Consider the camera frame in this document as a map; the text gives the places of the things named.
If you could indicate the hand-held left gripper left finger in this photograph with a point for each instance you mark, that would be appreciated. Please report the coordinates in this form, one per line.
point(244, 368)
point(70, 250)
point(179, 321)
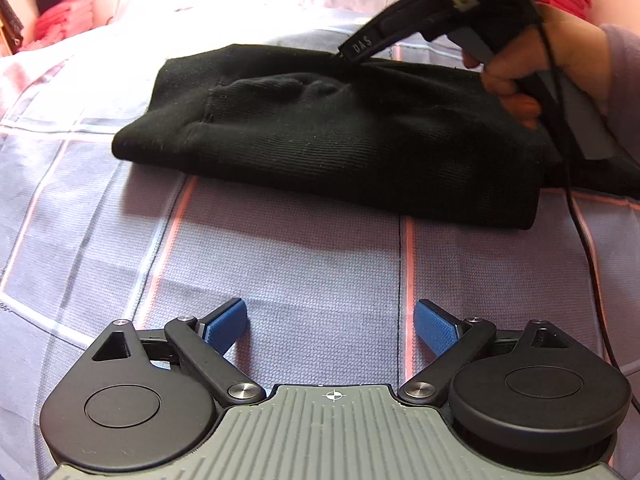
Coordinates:
point(226, 326)

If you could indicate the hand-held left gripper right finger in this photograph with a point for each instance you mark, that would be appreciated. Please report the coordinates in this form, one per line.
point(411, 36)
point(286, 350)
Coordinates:
point(436, 327)

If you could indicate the pink folded cloth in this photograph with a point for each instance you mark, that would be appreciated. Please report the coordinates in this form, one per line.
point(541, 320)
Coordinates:
point(62, 22)

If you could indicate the person's right hand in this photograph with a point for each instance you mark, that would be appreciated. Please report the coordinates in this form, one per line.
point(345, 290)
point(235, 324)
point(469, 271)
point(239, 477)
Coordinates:
point(575, 55)

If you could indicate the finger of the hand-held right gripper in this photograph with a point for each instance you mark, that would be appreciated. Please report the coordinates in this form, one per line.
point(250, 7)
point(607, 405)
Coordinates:
point(380, 27)

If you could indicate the black ribbed pants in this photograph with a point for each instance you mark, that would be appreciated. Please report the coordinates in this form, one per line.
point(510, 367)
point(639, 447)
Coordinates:
point(340, 140)

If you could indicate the checked lilac bedsheet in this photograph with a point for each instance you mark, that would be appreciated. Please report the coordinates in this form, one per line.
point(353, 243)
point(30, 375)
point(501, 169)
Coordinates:
point(300, 270)

